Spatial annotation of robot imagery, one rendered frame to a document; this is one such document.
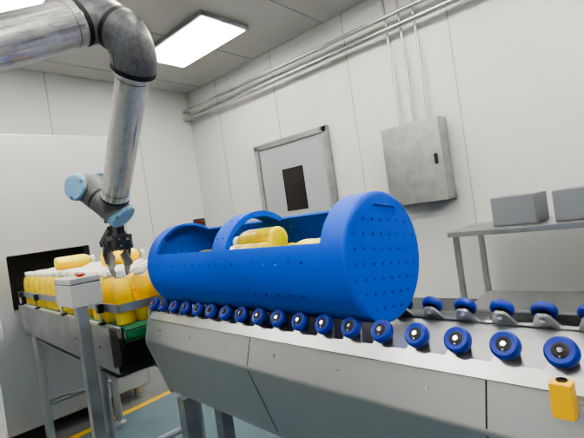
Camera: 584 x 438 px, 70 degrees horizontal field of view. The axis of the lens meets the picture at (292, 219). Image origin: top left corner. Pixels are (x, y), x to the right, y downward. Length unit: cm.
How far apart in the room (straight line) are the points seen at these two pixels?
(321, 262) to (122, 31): 73
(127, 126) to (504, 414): 108
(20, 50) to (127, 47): 22
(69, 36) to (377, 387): 103
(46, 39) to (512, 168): 377
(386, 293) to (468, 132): 354
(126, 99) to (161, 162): 536
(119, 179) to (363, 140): 376
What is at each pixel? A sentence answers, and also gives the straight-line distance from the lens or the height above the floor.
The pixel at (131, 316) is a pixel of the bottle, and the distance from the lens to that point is 167.
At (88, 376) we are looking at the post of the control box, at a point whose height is 74.
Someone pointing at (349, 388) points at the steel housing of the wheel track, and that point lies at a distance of 90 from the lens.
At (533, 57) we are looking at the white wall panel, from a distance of 432.
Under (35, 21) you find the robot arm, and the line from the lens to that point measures 116.
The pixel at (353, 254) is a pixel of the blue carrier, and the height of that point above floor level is 111.
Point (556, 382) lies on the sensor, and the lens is 67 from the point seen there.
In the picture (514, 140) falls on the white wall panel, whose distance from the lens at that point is 426.
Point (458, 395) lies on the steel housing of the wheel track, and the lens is 78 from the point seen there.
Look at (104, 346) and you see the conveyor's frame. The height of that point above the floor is 82.
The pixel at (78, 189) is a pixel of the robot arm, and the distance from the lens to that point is 152.
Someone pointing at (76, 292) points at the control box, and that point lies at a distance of 162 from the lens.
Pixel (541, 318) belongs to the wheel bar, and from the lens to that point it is 91.
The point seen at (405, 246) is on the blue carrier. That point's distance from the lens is 99.
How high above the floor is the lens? 121
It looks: level
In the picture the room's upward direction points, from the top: 8 degrees counter-clockwise
